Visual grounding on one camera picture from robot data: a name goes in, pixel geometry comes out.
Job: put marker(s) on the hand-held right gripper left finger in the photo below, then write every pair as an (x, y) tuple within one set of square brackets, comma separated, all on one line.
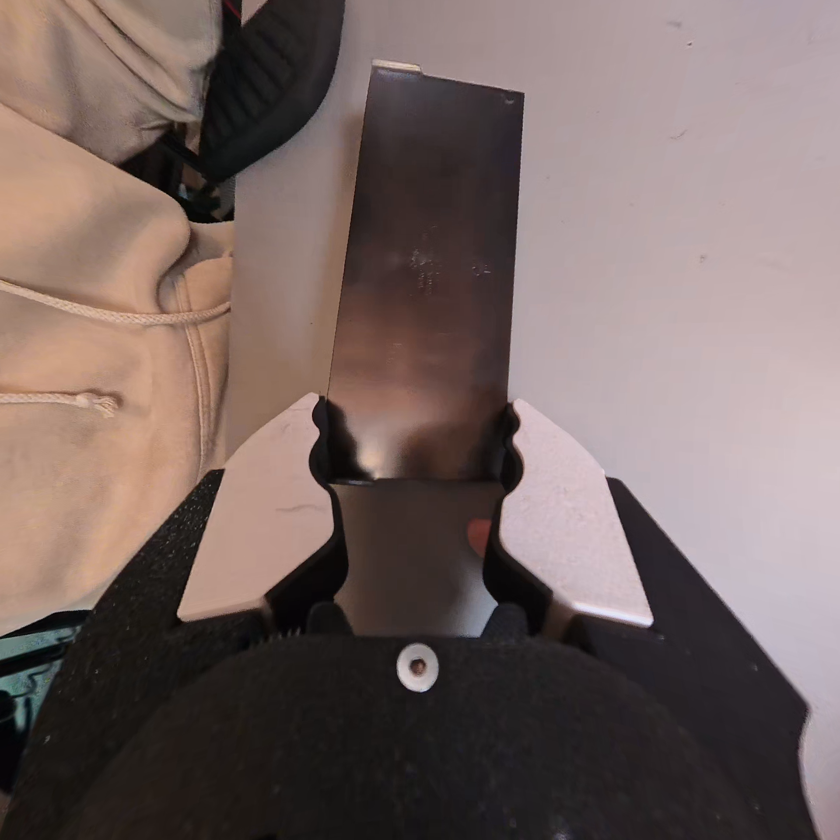
[(256, 525)]

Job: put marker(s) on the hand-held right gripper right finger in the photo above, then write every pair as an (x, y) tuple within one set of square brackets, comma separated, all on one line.
[(571, 525)]

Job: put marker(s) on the black divider plate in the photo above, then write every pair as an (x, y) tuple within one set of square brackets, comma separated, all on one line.
[(426, 262)]

